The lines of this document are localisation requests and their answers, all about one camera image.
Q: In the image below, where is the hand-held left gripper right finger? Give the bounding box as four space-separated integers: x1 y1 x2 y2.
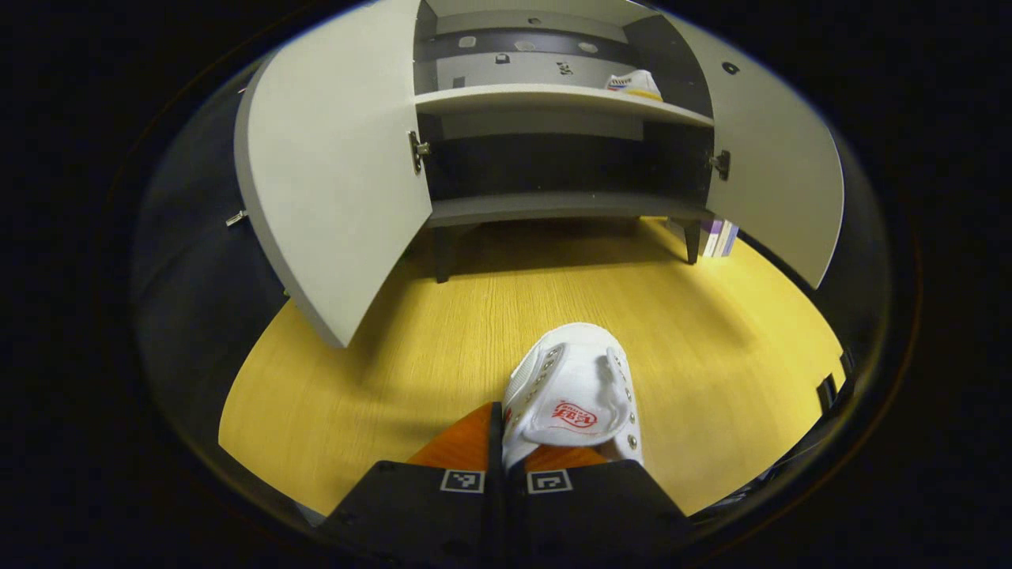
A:
506 446 698 562

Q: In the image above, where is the white cabinet door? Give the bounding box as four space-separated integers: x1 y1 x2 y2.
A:
663 12 845 289
233 0 434 350

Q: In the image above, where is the white canvas shoe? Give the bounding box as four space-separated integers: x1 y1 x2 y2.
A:
501 322 644 472
605 70 664 103

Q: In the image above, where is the white shoe cabinet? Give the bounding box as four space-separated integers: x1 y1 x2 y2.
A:
233 0 845 350

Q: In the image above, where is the white cabinet shelf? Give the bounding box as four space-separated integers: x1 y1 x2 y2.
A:
414 83 716 128

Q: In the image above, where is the purple white box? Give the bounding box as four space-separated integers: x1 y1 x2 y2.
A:
700 219 741 258

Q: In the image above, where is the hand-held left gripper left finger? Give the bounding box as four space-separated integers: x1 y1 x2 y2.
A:
316 401 507 562

